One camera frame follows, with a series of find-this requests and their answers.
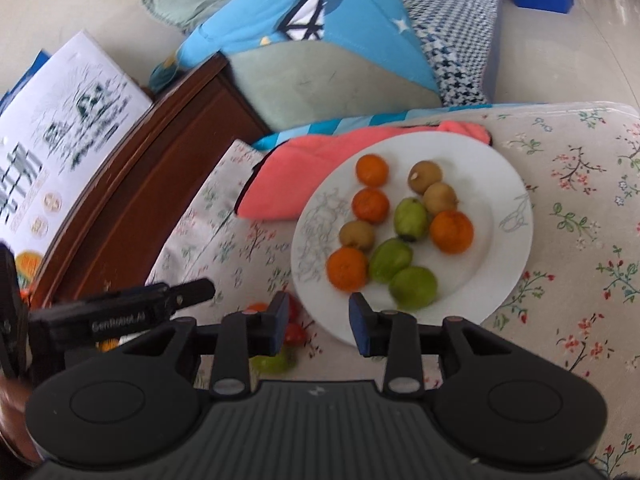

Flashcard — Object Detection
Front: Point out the houndstooth checked blanket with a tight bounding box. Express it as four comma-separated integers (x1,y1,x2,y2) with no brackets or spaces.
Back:
390,0,502,107

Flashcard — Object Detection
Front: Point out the blue striped cloth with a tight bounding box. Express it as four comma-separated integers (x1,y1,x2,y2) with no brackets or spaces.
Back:
251,105,443,152

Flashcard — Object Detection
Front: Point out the floral beige cloth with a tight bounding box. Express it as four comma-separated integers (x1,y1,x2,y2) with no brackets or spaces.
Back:
150,102,640,480

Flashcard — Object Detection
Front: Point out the white printed carton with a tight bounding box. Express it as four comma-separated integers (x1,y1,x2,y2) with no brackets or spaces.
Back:
0,30,154,273

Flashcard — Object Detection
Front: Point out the dark wooden bed frame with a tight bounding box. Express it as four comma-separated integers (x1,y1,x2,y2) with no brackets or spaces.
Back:
30,52,271,311

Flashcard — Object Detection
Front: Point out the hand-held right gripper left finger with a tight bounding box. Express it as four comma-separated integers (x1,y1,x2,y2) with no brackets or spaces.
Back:
122,292,291,397

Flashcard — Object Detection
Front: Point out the pink cloth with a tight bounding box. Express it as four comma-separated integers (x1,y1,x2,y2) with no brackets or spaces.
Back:
235,120,493,221

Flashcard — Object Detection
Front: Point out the orange mandarin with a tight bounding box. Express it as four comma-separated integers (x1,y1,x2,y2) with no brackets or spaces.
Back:
326,246,370,292
430,211,475,254
352,187,391,225
355,154,390,186

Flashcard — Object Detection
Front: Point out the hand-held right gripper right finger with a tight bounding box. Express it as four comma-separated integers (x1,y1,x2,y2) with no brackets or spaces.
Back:
348,292,507,395

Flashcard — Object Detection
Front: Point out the white plate with line print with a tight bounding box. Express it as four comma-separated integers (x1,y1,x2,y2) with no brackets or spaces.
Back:
290,132,536,348

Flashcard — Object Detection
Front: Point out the brown kiwi fruit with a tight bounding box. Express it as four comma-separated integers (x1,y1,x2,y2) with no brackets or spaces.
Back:
423,182,458,216
339,220,377,252
408,160,444,194

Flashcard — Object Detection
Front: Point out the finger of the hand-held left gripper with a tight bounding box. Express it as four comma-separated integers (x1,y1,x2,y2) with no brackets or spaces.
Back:
167,280,216,313

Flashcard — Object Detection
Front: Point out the blue and grey-green cushion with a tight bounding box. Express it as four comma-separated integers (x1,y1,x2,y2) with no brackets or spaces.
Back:
150,0,442,131

